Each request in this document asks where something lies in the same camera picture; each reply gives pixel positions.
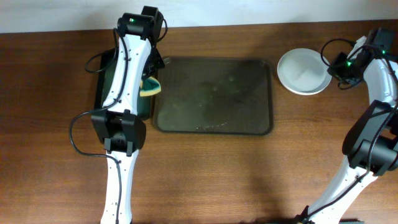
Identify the light blue plate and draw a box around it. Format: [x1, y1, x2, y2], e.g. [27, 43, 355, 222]
[277, 49, 331, 86]

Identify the green and yellow sponge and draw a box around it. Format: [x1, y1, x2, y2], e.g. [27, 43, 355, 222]
[139, 77, 162, 97]

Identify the black sponge tray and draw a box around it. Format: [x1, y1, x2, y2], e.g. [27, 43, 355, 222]
[94, 49, 152, 121]

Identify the dark brown serving tray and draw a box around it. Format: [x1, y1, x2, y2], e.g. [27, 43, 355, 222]
[153, 57, 274, 136]

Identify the white plate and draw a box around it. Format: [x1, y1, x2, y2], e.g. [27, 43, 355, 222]
[284, 82, 330, 96]

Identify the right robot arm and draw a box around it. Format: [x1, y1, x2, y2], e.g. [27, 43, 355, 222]
[296, 28, 397, 223]

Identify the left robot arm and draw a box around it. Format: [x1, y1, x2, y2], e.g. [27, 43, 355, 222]
[91, 6, 165, 223]

